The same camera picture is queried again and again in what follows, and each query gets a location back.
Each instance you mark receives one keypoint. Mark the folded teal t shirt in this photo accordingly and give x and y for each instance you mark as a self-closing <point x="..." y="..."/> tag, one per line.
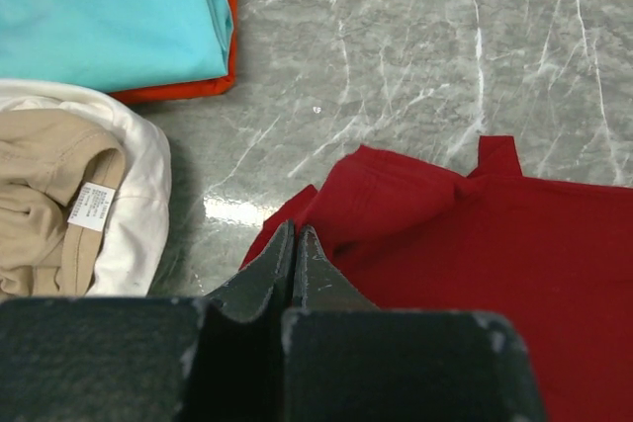
<point x="115" y="45"/>

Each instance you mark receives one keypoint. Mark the red t shirt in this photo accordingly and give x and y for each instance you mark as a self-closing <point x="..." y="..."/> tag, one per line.
<point x="554" y="257"/>

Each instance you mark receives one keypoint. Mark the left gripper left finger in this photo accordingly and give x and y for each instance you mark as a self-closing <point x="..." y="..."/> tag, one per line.
<point x="262" y="285"/>

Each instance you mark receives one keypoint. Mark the folded orange t shirt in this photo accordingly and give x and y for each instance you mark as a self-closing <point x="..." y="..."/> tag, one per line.
<point x="188" y="90"/>

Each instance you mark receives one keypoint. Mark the white t shirt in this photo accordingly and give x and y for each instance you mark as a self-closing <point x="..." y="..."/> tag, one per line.
<point x="137" y="227"/>

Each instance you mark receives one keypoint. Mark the beige t shirt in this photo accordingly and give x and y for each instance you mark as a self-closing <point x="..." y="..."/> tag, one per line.
<point x="59" y="174"/>

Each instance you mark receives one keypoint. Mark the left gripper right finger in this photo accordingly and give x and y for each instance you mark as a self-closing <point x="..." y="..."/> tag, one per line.
<point x="318" y="285"/>

